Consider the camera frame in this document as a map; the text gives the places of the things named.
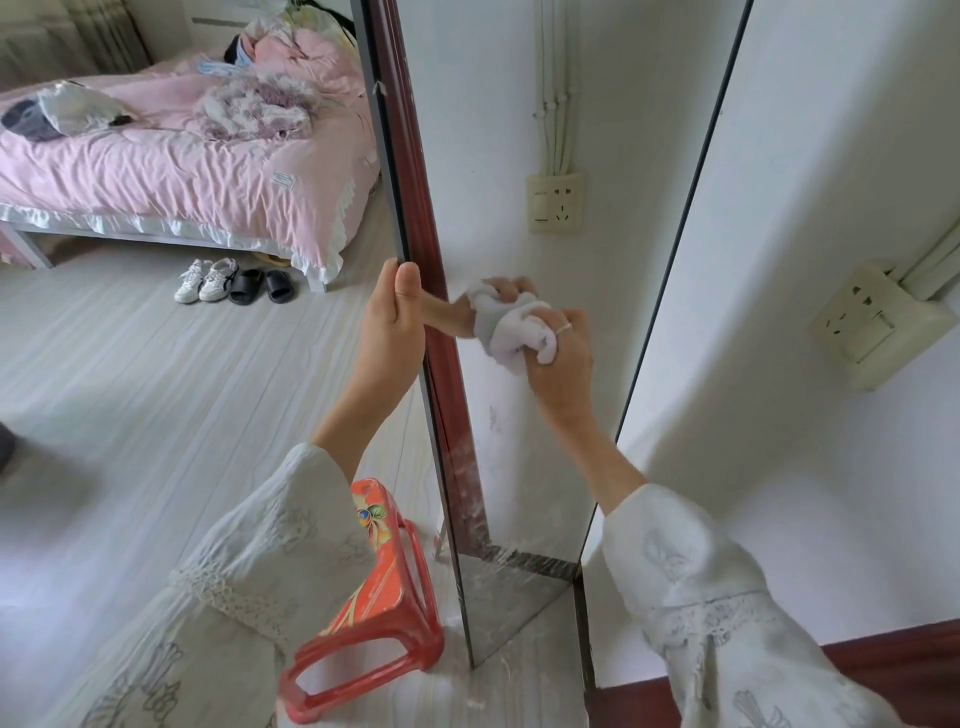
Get person's right hand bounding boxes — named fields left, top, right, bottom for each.
left=522, top=307, right=598, bottom=435

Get person's left hand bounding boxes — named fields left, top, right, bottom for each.
left=352, top=257, right=427, bottom=412

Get white wiping cloth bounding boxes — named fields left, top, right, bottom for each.
left=483, top=298, right=561, bottom=376

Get black-framed mirror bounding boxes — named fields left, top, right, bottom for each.
left=350, top=0, right=755, bottom=670

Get person's left forearm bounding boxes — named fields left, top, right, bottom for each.
left=44, top=397, right=410, bottom=728

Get person's right forearm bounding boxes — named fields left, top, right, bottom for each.
left=558, top=419, right=909, bottom=728

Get red floral plastic stool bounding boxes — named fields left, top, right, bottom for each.
left=277, top=478, right=446, bottom=725

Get purple white fuzzy garment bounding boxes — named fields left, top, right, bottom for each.
left=193, top=73, right=320, bottom=142

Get pink padded jacket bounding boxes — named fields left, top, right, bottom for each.
left=251, top=18, right=369, bottom=91

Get black garment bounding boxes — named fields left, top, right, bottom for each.
left=223, top=0, right=358, bottom=65

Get white crumpled garment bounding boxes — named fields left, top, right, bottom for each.
left=37, top=80, right=136, bottom=138

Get grey cream striped curtain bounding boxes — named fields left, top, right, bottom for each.
left=0, top=0, right=151, bottom=91

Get beige wall socket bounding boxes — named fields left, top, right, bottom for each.
left=808, top=260, right=958, bottom=393

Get white wall cable conduits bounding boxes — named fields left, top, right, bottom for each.
left=888, top=221, right=960, bottom=301

